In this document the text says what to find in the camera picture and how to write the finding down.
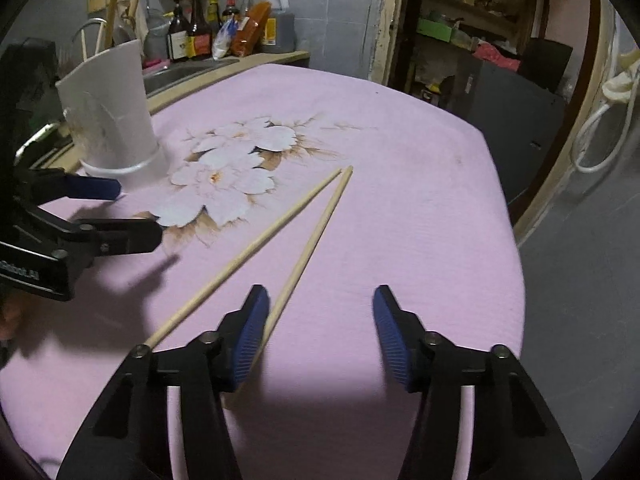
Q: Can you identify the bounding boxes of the wooden storage shelf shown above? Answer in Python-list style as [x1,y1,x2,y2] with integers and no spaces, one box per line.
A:
[405,0,537,106]

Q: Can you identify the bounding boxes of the red cloth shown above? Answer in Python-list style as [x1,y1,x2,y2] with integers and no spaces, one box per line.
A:
[472,42,522,72]

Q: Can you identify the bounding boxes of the large dark vinegar jug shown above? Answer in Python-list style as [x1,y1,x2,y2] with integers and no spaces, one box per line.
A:
[260,0,297,55]

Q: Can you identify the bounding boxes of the white hose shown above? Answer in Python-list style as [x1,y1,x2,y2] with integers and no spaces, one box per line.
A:
[571,94,635,175]

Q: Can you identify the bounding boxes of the steel sink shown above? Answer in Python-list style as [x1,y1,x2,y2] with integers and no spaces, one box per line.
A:
[142,57,242,97]

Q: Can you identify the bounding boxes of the metal faucet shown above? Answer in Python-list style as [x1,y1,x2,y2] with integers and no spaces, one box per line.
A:
[72,16,109,37]

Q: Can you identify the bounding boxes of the yellow-capped sauce bottle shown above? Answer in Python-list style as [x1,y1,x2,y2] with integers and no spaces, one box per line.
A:
[206,0,224,37]

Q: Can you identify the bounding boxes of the green box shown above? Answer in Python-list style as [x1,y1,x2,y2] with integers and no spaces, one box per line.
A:
[417,17,454,44]

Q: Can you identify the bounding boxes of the dark grey cabinet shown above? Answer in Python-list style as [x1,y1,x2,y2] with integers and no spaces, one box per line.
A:
[451,52,569,207]

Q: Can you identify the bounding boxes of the white and blue packet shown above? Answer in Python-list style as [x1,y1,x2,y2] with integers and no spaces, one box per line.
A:
[210,17,239,59]

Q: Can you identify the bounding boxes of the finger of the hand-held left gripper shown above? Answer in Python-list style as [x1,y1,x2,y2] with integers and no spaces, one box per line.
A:
[30,167,122,204]
[55,217,164,259]

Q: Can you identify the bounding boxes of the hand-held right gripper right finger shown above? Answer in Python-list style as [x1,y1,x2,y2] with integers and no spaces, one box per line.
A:
[372,284,583,480]

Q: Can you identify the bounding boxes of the grey plastic container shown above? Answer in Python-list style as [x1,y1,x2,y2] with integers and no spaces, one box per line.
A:
[146,10,171,60]

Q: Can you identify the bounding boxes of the dark sauce bottle red label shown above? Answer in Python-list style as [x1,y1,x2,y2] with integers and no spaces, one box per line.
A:
[187,0,214,59]

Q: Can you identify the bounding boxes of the dark bottle with white label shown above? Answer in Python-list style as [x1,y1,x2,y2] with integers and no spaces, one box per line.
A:
[167,0,191,64]

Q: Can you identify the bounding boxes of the white utensil holder cup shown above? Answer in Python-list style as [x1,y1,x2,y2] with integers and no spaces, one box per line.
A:
[55,39,169,182]

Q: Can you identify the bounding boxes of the wooden door frame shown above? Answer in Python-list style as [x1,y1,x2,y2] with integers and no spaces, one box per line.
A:
[370,0,632,247]

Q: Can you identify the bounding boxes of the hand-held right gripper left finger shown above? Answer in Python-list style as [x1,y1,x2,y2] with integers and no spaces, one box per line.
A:
[55,284,271,480]

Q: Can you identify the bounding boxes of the hanging white gloves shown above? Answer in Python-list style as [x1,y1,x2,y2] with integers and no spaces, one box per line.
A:
[601,50,640,107]

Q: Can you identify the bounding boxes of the pink floral tablecloth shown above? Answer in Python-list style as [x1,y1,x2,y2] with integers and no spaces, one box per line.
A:
[0,62,527,480]

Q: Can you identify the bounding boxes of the black box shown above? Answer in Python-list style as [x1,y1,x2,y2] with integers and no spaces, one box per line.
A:
[520,37,574,94]

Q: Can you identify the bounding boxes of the beige kitchen counter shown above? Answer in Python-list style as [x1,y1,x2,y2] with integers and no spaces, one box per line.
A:
[144,50,312,116]

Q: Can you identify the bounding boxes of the orange seasoning packet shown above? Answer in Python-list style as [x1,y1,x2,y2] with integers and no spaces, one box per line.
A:
[229,1,274,57]

